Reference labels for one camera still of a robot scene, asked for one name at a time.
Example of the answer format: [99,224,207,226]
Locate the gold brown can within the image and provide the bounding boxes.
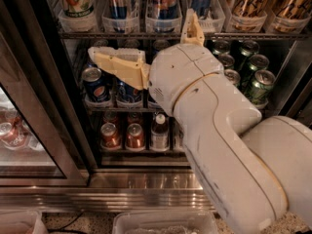
[273,0,312,20]
[232,0,268,18]

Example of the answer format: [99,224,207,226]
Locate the clear plastic bin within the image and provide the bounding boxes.
[0,211,49,234]
[112,209,218,234]

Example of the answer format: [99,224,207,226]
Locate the black cable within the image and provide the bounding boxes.
[47,211,89,234]

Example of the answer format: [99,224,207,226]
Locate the front middle pepsi can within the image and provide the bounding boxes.
[117,79,142,103]

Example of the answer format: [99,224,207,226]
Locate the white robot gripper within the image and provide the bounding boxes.
[88,9,223,116]

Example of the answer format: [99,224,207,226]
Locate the pepsi can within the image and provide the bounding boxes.
[82,67,110,102]
[117,79,142,103]

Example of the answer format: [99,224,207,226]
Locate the clear plastic bin left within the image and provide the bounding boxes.
[0,211,49,234]

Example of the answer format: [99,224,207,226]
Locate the top wire shelf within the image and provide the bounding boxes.
[58,32,312,40]

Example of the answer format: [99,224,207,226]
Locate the front left orange can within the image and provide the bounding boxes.
[100,123,121,150]

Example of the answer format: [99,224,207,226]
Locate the glass fridge door left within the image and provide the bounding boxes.
[0,0,86,187]

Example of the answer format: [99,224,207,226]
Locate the gold brown can left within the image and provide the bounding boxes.
[232,0,268,18]

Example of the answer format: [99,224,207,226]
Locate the front middle green can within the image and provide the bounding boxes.
[224,69,241,88]

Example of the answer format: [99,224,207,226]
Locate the front left pepsi can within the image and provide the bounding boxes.
[82,67,110,102]

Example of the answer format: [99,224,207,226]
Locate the orange can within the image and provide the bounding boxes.
[100,123,121,150]
[126,123,145,150]

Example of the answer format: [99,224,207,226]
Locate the front right orange can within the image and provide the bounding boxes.
[126,123,145,150]

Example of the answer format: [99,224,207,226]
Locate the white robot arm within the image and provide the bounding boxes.
[88,11,312,234]

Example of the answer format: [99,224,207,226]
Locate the gold brown can right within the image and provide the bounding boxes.
[273,0,312,20]

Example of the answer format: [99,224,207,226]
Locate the dark drink bottle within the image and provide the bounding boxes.
[150,113,169,152]

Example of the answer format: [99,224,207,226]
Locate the left water bottle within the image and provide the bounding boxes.
[174,121,183,151]

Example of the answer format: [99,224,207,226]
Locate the clear plastic bin centre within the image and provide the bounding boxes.
[112,209,218,234]

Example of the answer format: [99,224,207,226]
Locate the front right green can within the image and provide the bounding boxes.
[244,69,276,105]

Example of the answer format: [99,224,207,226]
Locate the steel fridge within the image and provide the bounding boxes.
[0,0,312,215]

